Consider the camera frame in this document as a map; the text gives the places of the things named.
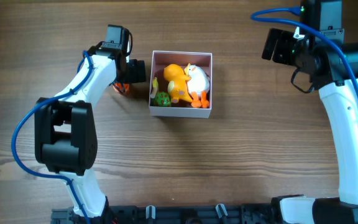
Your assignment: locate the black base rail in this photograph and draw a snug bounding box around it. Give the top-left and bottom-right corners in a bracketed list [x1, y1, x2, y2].
[50, 203, 276, 224]

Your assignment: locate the green patterned ball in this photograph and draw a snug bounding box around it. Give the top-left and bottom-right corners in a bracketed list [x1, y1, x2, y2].
[152, 91, 172, 107]

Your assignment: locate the right blue cable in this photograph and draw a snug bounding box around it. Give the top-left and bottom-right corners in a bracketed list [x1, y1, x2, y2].
[250, 6, 358, 187]

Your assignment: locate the white box pink interior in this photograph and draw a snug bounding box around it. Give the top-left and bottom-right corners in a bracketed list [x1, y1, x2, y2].
[149, 50, 213, 118]

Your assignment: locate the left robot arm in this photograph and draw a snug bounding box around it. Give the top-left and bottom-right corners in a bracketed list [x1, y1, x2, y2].
[34, 47, 145, 223]

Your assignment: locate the orange dinosaur figure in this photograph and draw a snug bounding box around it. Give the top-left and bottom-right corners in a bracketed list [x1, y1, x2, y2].
[163, 64, 193, 103]

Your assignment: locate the left blue cable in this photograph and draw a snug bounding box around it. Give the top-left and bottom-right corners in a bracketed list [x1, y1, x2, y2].
[11, 50, 94, 224]

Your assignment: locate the white plush duck yellow hat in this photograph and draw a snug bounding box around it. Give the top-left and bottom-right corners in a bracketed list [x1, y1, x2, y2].
[184, 63, 210, 108]

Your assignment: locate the blue cable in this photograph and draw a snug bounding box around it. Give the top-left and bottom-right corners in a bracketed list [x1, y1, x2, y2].
[250, 6, 358, 187]
[11, 50, 94, 224]

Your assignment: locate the orange round wheel toy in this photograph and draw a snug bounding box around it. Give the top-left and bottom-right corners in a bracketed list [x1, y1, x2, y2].
[112, 82, 130, 95]

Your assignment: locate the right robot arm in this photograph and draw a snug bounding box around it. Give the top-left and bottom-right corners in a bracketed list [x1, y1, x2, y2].
[262, 28, 358, 223]

